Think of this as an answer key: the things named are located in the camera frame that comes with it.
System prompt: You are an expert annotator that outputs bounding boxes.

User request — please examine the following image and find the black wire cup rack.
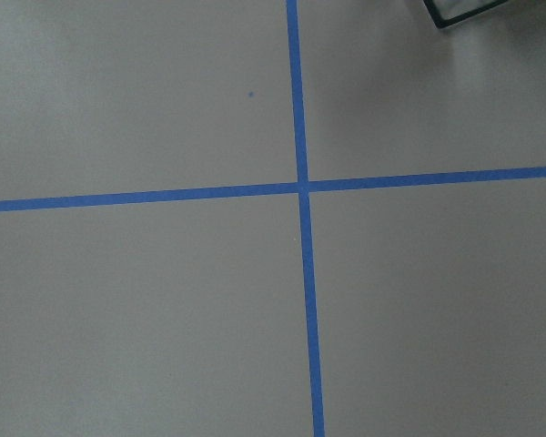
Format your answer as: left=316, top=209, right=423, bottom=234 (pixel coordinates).
left=423, top=0, right=508, bottom=29

